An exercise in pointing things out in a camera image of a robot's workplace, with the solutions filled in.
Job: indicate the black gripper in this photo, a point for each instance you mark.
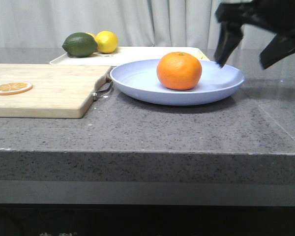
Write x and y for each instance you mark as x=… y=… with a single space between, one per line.
x=277 y=16

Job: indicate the green lime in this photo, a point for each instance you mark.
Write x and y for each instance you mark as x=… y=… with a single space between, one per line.
x=80 y=44

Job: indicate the yellow lemon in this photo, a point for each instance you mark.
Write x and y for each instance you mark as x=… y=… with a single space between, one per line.
x=107 y=41

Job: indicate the whole orange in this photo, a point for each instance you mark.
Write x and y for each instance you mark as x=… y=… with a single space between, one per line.
x=179 y=71

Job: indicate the white plastic tray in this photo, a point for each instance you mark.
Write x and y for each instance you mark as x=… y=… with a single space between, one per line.
x=123 y=55

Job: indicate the white curtain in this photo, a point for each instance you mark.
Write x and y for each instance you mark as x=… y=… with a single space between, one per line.
x=46 y=23

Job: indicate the metal cutting board handle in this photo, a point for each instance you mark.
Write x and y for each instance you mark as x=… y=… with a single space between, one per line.
x=101 y=86

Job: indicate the bamboo cutting board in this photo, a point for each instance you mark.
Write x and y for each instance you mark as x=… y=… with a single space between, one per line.
x=58 y=90

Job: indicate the orange slice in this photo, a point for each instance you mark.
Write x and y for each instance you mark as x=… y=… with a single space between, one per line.
x=13 y=88

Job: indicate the light blue plate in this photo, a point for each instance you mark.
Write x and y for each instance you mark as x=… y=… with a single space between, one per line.
x=139 y=80

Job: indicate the yellow fruit slices on tray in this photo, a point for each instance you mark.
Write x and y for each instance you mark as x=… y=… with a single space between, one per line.
x=199 y=55

